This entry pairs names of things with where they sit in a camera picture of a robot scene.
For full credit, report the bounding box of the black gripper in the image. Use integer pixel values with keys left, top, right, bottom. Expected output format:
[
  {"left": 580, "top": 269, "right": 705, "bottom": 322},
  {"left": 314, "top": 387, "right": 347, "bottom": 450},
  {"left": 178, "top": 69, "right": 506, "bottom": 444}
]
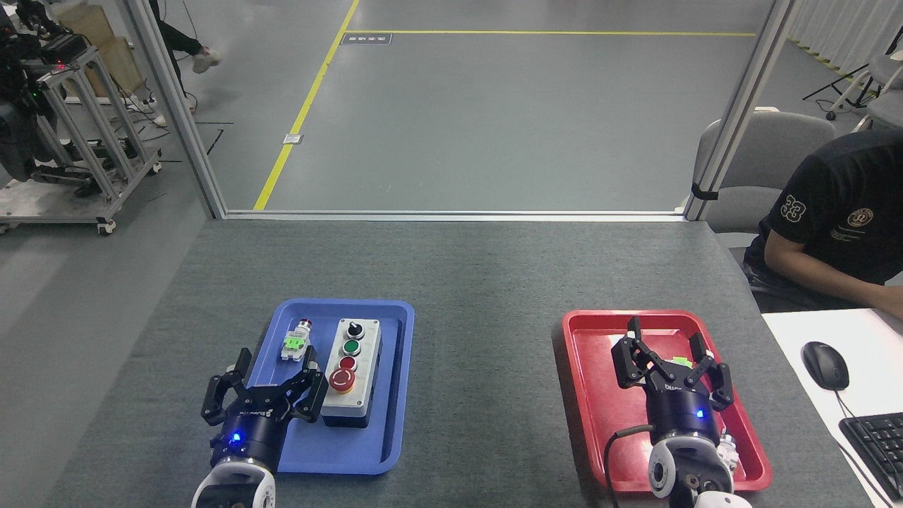
[
  {"left": 611, "top": 316, "right": 735, "bottom": 447},
  {"left": 201, "top": 347, "right": 329, "bottom": 464}
]

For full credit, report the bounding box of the grey control box with buttons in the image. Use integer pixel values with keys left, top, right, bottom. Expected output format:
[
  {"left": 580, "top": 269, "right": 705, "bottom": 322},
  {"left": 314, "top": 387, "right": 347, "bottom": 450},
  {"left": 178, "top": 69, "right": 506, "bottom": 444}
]
[{"left": 320, "top": 317, "right": 383, "bottom": 429}]

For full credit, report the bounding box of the brown cardboard box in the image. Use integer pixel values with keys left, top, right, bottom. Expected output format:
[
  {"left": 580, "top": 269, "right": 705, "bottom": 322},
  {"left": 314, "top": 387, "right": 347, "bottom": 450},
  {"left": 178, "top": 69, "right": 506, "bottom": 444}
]
[{"left": 53, "top": 4, "right": 147, "bottom": 99}]

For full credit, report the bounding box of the red plastic tray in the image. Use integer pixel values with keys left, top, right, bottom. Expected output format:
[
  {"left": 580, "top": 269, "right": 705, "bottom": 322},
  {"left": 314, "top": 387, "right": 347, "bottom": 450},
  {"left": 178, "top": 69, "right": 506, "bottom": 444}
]
[{"left": 562, "top": 309, "right": 773, "bottom": 493}]

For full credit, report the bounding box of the blue plastic tray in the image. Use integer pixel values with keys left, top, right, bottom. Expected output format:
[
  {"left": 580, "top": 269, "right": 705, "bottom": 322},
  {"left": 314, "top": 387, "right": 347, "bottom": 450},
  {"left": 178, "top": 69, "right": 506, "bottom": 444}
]
[{"left": 224, "top": 298, "right": 416, "bottom": 476}]

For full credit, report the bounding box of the black computer mouse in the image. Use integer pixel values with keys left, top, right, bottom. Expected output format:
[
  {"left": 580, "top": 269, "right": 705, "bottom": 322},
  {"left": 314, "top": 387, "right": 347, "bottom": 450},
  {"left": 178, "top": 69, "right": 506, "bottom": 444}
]
[{"left": 801, "top": 341, "right": 851, "bottom": 392}]

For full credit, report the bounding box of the white desk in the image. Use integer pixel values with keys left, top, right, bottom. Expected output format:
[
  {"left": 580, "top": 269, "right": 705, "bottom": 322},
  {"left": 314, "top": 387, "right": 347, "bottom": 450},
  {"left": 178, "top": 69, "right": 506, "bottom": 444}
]
[{"left": 760, "top": 307, "right": 903, "bottom": 508}]

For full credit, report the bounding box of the black keyboard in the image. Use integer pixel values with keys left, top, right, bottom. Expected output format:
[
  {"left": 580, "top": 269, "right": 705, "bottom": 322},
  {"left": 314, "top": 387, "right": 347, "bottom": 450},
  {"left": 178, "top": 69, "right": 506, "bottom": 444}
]
[{"left": 838, "top": 413, "right": 903, "bottom": 503}]

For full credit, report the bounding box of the grey office chair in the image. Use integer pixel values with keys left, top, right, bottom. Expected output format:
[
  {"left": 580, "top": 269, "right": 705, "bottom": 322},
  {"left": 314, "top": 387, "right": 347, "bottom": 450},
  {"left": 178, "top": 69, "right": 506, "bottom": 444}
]
[{"left": 691, "top": 107, "right": 837, "bottom": 249}]

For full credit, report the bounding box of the seated person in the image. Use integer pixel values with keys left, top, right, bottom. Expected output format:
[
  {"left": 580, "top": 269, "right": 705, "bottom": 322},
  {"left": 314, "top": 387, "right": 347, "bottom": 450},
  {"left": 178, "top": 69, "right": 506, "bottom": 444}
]
[{"left": 742, "top": 127, "right": 903, "bottom": 325}]

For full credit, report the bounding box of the black tripod stand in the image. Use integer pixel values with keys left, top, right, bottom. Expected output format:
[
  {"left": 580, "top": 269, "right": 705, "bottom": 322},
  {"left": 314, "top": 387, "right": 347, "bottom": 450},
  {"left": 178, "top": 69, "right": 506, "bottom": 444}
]
[{"left": 801, "top": 27, "right": 903, "bottom": 121}]

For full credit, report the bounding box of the grey chair on wheels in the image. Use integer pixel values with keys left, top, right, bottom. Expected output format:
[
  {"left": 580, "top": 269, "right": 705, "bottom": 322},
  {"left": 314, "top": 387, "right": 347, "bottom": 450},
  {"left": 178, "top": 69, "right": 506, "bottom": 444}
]
[{"left": 850, "top": 53, "right": 903, "bottom": 135}]

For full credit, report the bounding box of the walking person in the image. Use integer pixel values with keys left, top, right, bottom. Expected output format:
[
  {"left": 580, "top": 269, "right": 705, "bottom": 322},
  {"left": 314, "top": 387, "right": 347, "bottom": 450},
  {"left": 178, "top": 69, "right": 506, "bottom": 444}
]
[{"left": 147, "top": 0, "right": 223, "bottom": 115}]

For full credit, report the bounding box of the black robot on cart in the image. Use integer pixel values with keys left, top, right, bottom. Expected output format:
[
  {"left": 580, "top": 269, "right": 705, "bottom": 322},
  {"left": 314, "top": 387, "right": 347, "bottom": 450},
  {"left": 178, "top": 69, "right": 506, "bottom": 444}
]
[{"left": 0, "top": 0, "right": 96, "bottom": 186}]

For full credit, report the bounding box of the white curtain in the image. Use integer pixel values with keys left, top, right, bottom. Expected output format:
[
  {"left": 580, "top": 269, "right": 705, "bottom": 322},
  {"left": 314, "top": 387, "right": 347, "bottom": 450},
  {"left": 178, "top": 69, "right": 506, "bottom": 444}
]
[{"left": 786, "top": 0, "right": 903, "bottom": 80}]

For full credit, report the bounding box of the white green push button switch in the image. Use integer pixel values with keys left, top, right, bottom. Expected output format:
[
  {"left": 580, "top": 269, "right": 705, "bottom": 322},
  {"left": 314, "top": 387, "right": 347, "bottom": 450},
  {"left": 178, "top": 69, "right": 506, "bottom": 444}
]
[{"left": 279, "top": 318, "right": 315, "bottom": 363}]

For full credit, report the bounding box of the small white switch part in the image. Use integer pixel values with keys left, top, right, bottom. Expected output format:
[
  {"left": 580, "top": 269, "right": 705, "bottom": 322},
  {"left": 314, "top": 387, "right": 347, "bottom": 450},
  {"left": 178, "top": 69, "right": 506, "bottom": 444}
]
[{"left": 718, "top": 433, "right": 741, "bottom": 475}]

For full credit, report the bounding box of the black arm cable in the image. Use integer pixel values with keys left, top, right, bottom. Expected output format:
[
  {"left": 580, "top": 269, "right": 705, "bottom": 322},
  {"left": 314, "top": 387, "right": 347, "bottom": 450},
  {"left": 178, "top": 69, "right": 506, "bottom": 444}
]
[{"left": 603, "top": 423, "right": 657, "bottom": 508}]

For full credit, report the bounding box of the black mouse cable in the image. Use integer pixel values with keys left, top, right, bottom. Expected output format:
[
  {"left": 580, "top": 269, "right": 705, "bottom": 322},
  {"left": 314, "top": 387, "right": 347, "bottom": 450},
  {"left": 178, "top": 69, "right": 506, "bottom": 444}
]
[{"left": 834, "top": 388, "right": 886, "bottom": 508}]

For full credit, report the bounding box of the silver aluminium rail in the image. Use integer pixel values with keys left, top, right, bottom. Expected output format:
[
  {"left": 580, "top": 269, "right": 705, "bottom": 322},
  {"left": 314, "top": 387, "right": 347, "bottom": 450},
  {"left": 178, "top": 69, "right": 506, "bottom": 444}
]
[{"left": 223, "top": 209, "right": 689, "bottom": 223}]

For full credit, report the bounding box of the silver aluminium post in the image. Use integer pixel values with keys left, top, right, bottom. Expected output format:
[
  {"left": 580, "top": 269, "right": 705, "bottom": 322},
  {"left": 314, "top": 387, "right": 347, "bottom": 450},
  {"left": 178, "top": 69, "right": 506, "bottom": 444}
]
[
  {"left": 682, "top": 0, "right": 799, "bottom": 222},
  {"left": 123, "top": 0, "right": 228, "bottom": 220}
]

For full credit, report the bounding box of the aluminium frame cart on wheels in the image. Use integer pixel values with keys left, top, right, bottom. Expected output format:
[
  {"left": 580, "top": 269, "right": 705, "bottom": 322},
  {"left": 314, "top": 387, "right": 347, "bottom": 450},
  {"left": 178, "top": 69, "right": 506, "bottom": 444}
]
[{"left": 0, "top": 44, "right": 164, "bottom": 237}]

